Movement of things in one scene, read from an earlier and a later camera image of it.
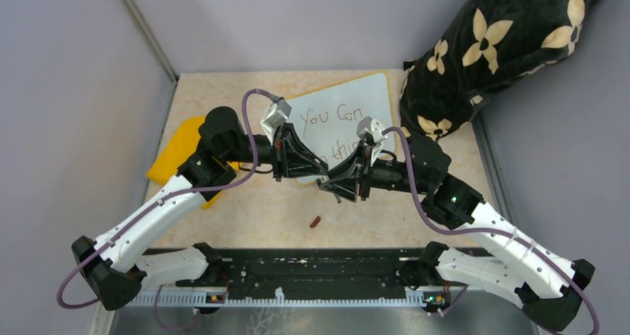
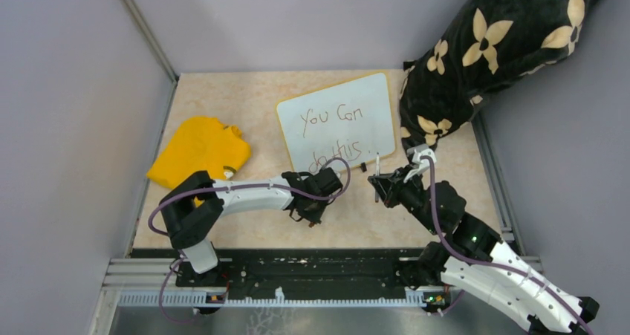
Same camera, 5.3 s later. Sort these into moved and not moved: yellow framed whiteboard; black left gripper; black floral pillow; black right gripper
Moved: black right gripper; black left gripper
Not moved: yellow framed whiteboard; black floral pillow
